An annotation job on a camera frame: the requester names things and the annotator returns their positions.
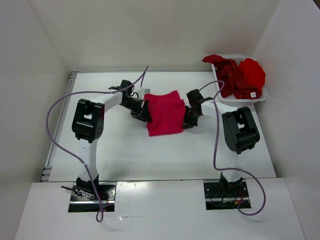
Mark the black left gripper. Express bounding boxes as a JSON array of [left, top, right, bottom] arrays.
[[120, 97, 151, 123]]

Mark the pink red t shirt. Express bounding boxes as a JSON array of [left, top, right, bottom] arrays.
[[144, 90, 186, 137]]

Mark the dark red t shirt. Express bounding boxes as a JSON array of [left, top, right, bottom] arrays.
[[202, 54, 243, 99]]

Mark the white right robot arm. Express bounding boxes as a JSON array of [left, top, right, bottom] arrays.
[[182, 89, 260, 197]]

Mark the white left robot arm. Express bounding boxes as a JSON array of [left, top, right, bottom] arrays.
[[71, 80, 152, 200]]

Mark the white garment label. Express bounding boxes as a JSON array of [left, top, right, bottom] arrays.
[[250, 92, 257, 98]]

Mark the bright red t shirt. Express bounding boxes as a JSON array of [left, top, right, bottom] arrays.
[[237, 58, 266, 99]]

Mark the white plastic laundry basket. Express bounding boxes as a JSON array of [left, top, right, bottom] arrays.
[[217, 54, 268, 105]]

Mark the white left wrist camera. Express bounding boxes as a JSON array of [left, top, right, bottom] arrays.
[[137, 88, 151, 100]]

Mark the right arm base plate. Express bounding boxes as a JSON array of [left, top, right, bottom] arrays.
[[203, 180, 252, 211]]

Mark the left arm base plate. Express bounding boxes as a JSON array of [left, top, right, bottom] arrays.
[[68, 182, 117, 213]]

